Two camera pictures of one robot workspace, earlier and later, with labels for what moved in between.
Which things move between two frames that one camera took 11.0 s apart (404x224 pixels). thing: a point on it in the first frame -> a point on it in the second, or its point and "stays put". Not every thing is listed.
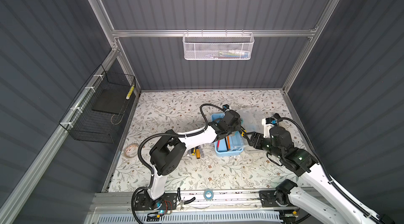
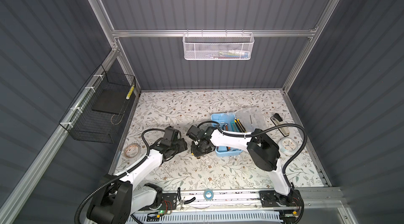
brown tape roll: x=131 y=150 stays put
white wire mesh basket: x=218 y=46 stays put
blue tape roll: x=208 y=194 stays put
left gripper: x=238 y=125 -> x=182 y=143
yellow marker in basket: x=128 y=95 stays put
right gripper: x=254 y=135 -> x=195 y=153
